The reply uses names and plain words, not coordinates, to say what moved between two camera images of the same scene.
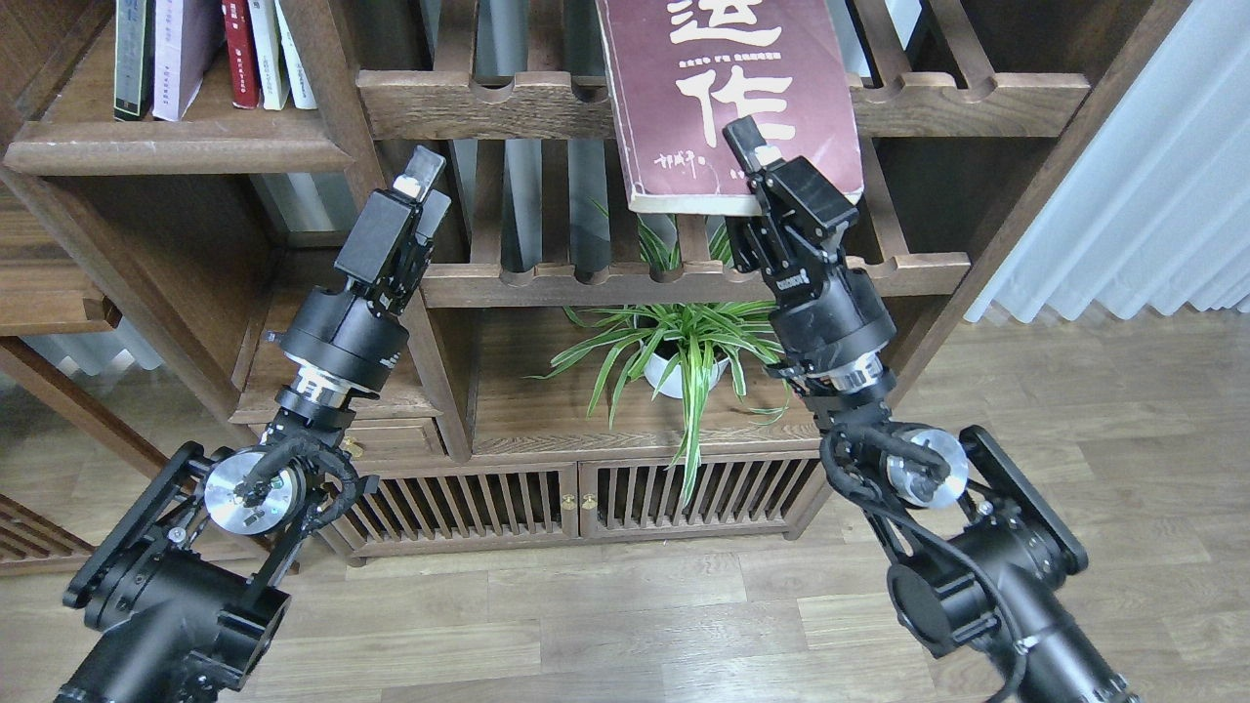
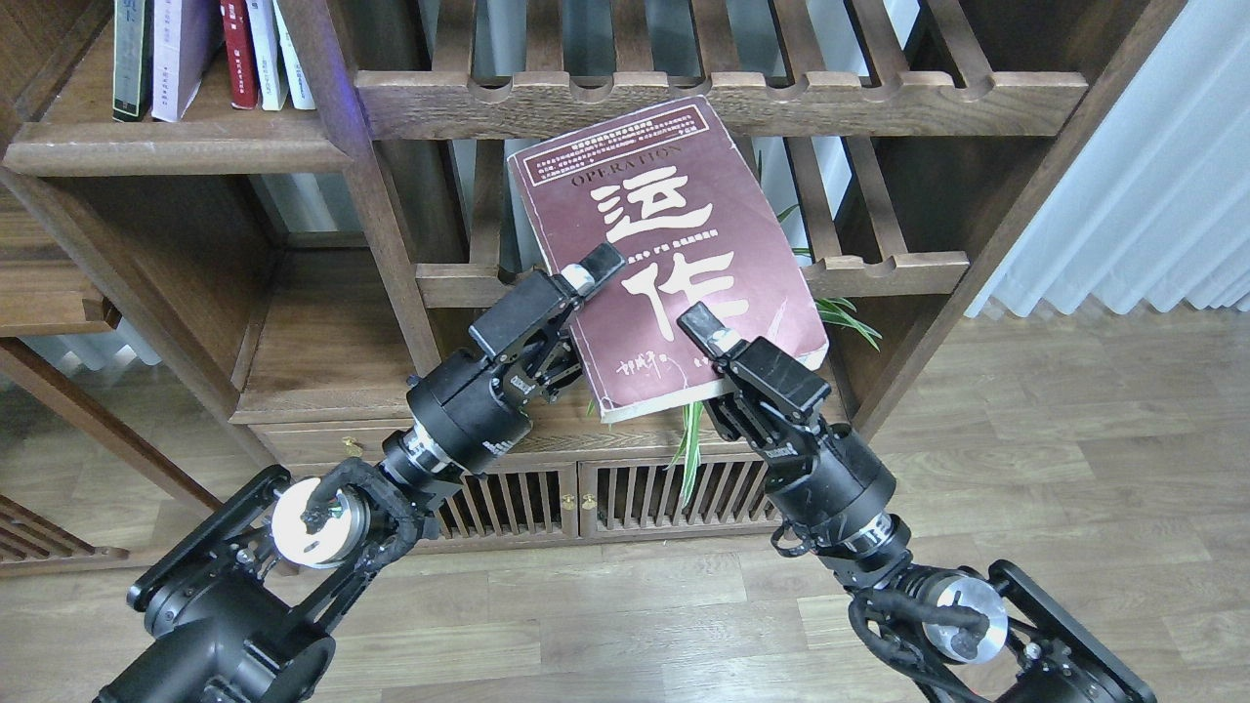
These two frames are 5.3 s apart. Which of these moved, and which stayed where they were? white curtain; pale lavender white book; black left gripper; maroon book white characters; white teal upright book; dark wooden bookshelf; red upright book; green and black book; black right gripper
Moved: black right gripper; black left gripper; maroon book white characters
Stayed: white teal upright book; red upright book; pale lavender white book; dark wooden bookshelf; green and black book; white curtain
